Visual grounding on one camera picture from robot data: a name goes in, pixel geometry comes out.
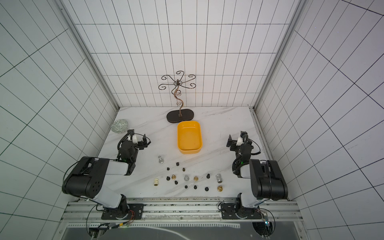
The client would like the yellow plastic storage box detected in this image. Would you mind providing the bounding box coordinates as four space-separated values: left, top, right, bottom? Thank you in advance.
177 121 203 154

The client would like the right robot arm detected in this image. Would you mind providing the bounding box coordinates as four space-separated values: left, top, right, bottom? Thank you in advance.
218 131 289 222

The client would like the metal jewelry stand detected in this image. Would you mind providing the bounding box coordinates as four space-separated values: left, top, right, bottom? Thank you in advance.
158 71 196 124

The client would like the aluminium mounting rail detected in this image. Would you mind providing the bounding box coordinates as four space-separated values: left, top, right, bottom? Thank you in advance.
61 198 303 225

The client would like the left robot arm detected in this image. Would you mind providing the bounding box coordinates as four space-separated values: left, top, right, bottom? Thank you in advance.
62 129 151 222

